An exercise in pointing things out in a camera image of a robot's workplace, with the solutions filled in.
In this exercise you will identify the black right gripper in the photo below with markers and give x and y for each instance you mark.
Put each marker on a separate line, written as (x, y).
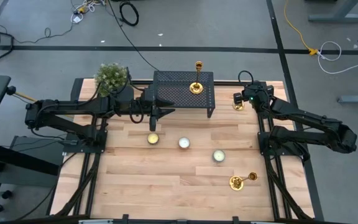
(255, 93)

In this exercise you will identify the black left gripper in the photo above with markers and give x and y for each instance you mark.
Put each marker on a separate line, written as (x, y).
(150, 98)

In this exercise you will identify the gold candlestick holder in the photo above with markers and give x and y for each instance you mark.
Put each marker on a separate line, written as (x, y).
(196, 87)
(238, 107)
(236, 183)

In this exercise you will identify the red patterned candle tin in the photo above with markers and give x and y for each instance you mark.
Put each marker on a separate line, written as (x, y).
(153, 138)

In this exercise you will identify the blue grey patterned candle tin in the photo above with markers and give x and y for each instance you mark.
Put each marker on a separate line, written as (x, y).
(184, 142)

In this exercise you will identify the orange patterned candle tin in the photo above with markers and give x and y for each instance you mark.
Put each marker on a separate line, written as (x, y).
(218, 155)

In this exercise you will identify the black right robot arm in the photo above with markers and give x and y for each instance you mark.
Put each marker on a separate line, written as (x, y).
(306, 119)

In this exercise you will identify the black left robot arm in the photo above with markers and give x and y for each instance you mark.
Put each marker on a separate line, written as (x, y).
(73, 107)

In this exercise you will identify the black perforated metal shelf riser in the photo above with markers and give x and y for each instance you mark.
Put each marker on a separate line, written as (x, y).
(182, 96)

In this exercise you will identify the green potted plant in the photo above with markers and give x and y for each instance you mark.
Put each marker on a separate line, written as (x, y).
(109, 76)

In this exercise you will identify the grey desk leg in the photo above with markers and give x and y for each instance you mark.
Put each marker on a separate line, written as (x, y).
(337, 18)

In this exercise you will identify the grey equipment box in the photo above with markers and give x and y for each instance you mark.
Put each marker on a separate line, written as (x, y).
(20, 180)

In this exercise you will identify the black aluminium rig frame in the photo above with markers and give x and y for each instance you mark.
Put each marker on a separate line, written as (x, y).
(154, 222)

